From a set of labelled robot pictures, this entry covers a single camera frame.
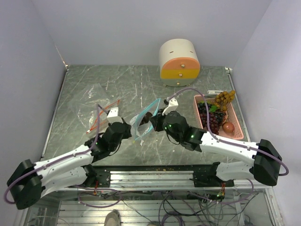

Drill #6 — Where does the fake dark purple fruit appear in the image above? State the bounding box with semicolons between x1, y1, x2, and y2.
141;112;153;124

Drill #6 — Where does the blue zip top bag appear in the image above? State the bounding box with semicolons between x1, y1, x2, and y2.
129;98;161;141

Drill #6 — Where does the fake dark blue grape bunch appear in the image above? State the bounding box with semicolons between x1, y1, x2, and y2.
197;101;212;114

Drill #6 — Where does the orange zip top bag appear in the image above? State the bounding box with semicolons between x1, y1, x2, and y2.
68;83;120;134

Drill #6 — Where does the fake purple grape bunch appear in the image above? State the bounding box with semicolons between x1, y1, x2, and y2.
199;112;225;135

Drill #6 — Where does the fake green vegetable piece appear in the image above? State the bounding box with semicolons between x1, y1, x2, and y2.
209;105;218;113

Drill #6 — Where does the fake brown round fruit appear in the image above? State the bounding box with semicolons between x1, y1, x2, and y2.
222;121;235;134

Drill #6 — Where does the fake brown longan bunch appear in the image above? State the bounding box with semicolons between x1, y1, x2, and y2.
214;90;236;112

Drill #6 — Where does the pink perforated plastic basket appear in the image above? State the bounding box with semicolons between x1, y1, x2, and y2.
193;95;244;140

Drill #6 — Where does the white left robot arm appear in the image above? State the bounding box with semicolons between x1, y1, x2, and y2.
4;122;132;210

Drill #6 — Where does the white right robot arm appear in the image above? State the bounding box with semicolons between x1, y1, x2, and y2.
149;111;282;186

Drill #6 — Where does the small white plastic clip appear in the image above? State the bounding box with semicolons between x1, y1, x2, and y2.
207;90;223;95

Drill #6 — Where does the round mini drawer cabinet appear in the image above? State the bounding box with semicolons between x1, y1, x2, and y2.
158;39;201;87

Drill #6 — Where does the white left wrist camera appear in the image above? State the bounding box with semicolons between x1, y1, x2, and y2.
107;107;123;124

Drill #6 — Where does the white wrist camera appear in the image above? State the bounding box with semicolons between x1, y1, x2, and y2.
107;107;123;124
162;98;179;115

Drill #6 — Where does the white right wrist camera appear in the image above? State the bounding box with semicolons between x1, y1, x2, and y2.
162;98;179;115

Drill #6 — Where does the aluminium rail frame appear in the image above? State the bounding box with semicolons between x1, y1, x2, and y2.
16;165;284;226

